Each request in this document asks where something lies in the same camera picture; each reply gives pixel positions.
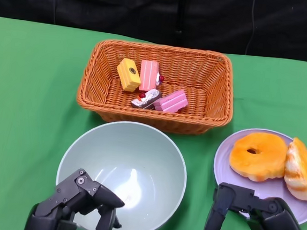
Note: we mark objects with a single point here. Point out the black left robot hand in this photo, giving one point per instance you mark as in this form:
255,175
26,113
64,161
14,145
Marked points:
62,206

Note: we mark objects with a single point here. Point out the salmon pink cake slice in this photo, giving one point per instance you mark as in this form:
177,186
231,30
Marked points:
148,75

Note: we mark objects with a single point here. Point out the orange white croissant bread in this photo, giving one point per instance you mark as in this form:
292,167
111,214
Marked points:
299,170

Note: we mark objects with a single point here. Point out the chocolate cake slice with cherry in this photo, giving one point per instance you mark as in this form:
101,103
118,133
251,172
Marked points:
146,99

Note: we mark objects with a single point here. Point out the lavender round plate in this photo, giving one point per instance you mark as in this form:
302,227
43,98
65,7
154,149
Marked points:
224,169

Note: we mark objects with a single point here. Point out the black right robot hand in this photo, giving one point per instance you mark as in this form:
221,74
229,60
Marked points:
273,225

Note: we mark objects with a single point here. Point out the magenta pink cake slice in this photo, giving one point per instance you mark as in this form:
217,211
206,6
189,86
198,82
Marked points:
172,101

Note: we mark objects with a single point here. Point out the black backdrop curtain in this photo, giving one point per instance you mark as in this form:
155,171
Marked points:
112,6

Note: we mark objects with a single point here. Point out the yellow cake slice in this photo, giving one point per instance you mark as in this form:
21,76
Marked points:
128,75

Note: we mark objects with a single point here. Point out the green tablecloth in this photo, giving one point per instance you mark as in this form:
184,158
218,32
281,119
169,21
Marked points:
24,82

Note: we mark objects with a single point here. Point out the pale green bowl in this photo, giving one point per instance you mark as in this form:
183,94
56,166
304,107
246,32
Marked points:
139,151

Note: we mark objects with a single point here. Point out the orange wicker basket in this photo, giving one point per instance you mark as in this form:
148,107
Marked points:
205,79

